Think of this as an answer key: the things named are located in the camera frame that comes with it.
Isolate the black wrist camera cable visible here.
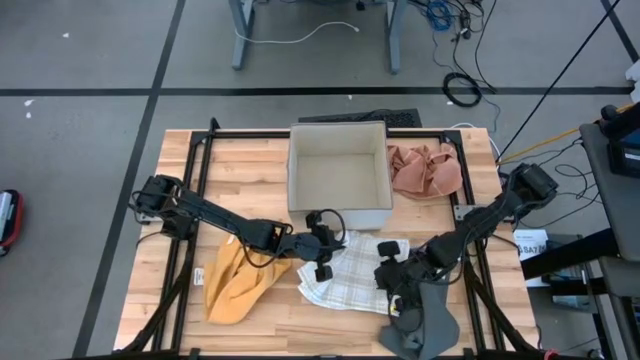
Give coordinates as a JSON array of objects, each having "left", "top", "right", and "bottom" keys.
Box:
[{"left": 314, "top": 208, "right": 347, "bottom": 246}]

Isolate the grey side table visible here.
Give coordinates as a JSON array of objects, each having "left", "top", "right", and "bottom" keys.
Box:
[{"left": 579, "top": 122, "right": 640, "bottom": 264}]

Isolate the white floor cable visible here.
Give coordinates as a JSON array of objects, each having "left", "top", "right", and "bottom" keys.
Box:
[{"left": 234, "top": 20, "right": 360, "bottom": 45}]

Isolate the beige fabric storage box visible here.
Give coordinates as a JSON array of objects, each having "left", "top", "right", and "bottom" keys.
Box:
[{"left": 287, "top": 121, "right": 394, "bottom": 231}]

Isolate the thin black cable tangle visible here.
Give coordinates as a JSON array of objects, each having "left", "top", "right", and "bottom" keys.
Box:
[{"left": 499, "top": 137, "right": 604, "bottom": 231}]

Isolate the thin white cable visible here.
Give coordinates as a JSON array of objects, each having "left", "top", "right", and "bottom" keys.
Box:
[{"left": 449, "top": 122, "right": 502, "bottom": 161}]

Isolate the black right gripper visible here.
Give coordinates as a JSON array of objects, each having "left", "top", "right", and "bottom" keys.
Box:
[{"left": 374, "top": 240, "right": 436, "bottom": 318}]

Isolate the black floor cable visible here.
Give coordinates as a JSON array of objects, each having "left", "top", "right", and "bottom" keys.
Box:
[{"left": 449, "top": 0, "right": 499, "bottom": 94}]

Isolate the black device box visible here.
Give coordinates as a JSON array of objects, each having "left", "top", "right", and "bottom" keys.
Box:
[{"left": 599, "top": 103, "right": 640, "bottom": 179}]

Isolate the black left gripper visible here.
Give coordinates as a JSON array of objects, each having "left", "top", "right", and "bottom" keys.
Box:
[{"left": 282, "top": 209, "right": 346, "bottom": 283}]

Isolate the grey desk leg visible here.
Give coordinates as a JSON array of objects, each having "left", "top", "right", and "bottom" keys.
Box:
[
  {"left": 228, "top": 0, "right": 256, "bottom": 71},
  {"left": 384, "top": 0, "right": 407, "bottom": 75}
]

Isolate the taut black cable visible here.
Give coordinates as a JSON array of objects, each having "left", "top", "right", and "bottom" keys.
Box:
[{"left": 497, "top": 0, "right": 621, "bottom": 164}]

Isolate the blue cable bundle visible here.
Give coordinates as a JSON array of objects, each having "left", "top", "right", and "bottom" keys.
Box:
[{"left": 424, "top": 0, "right": 454, "bottom": 31}]

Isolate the yellow cable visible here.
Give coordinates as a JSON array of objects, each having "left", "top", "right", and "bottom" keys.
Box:
[{"left": 497, "top": 102, "right": 636, "bottom": 166}]

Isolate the coiled black cable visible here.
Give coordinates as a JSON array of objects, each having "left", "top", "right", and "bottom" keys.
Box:
[{"left": 442, "top": 72, "right": 484, "bottom": 108}]

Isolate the red and black case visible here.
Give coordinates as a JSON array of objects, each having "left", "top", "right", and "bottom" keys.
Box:
[{"left": 0, "top": 188, "right": 25, "bottom": 257}]

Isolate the white printed paper sheet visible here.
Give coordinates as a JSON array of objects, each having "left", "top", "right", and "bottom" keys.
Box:
[{"left": 512, "top": 228, "right": 550, "bottom": 289}]

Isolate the black floor grille mat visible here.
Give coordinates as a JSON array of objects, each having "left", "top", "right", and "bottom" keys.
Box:
[{"left": 298, "top": 108, "right": 423, "bottom": 129}]

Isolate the black metal beam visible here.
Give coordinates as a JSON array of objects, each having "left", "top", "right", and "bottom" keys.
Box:
[{"left": 519, "top": 227, "right": 621, "bottom": 281}]

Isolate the grey waffle towel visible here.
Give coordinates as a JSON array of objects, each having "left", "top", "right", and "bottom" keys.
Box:
[{"left": 378, "top": 279, "right": 460, "bottom": 360}]

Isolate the salmon pink towel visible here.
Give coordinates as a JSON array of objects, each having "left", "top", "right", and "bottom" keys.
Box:
[{"left": 386, "top": 143, "right": 464, "bottom": 200}]

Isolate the yellow towel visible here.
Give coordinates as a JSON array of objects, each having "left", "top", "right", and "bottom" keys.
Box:
[{"left": 203, "top": 233, "right": 294, "bottom": 325}]

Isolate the white plaid towel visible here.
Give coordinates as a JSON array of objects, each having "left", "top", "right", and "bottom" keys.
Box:
[{"left": 297, "top": 229, "right": 411, "bottom": 316}]

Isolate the black metal table frame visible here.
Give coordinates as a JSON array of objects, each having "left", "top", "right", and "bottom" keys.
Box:
[{"left": 113, "top": 117, "right": 544, "bottom": 360}]

